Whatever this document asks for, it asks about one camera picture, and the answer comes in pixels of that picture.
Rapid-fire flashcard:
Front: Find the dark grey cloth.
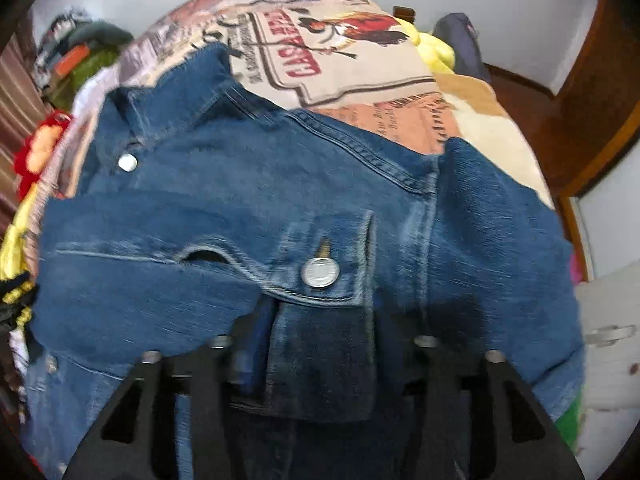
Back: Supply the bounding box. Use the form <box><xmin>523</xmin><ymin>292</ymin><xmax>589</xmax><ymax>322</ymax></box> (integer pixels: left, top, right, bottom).
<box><xmin>432</xmin><ymin>12</ymin><xmax>493</xmax><ymax>83</ymax></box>

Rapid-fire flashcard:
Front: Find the green cloth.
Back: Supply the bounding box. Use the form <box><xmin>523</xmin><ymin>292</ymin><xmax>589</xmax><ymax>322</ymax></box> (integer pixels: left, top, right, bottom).
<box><xmin>50</xmin><ymin>45</ymin><xmax>126</xmax><ymax>111</ymax></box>

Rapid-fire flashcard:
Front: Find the printed blanket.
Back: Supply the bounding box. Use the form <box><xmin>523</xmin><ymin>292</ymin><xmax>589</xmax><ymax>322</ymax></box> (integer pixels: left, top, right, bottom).
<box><xmin>30</xmin><ymin>0</ymin><xmax>556</xmax><ymax>211</ymax></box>

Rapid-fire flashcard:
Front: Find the blue denim jacket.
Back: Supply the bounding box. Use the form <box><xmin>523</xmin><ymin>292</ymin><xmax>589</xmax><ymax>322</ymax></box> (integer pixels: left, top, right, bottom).
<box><xmin>22</xmin><ymin>42</ymin><xmax>586</xmax><ymax>480</ymax></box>

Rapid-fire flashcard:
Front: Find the red plush toy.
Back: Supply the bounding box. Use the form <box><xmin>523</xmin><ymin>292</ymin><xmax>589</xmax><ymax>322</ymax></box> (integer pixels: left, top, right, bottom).
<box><xmin>12</xmin><ymin>112</ymin><xmax>76</xmax><ymax>201</ymax></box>

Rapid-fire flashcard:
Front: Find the white cloth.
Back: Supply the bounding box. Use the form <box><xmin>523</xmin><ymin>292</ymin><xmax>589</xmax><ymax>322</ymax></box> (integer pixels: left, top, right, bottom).
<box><xmin>72</xmin><ymin>67</ymin><xmax>121</xmax><ymax>113</ymax></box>

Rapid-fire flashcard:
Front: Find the orange box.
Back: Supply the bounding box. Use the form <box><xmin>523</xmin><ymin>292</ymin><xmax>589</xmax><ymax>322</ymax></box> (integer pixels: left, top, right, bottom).
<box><xmin>52</xmin><ymin>45</ymin><xmax>92</xmax><ymax>75</ymax></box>

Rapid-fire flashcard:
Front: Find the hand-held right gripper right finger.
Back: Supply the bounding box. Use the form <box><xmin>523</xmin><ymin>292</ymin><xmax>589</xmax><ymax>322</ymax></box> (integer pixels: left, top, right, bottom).
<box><xmin>375</xmin><ymin>305</ymin><xmax>586</xmax><ymax>480</ymax></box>

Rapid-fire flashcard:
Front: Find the striped curtain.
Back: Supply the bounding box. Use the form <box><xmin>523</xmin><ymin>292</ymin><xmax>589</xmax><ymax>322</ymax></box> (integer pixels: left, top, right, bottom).
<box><xmin>0</xmin><ymin>30</ymin><xmax>56</xmax><ymax>221</ymax></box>

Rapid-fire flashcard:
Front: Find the pile of mixed clothes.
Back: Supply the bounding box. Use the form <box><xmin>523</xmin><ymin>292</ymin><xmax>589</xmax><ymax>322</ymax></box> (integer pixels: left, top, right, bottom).
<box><xmin>32</xmin><ymin>7</ymin><xmax>133</xmax><ymax>91</ymax></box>

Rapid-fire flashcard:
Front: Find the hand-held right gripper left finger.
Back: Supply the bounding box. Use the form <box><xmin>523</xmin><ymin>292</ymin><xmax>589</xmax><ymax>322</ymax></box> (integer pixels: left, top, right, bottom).
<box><xmin>62</xmin><ymin>302</ymin><xmax>276</xmax><ymax>480</ymax></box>

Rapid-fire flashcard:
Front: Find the white cabinet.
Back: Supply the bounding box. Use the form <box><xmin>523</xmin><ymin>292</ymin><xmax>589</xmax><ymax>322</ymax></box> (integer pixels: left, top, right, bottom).
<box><xmin>575</xmin><ymin>275</ymin><xmax>640</xmax><ymax>466</ymax></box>

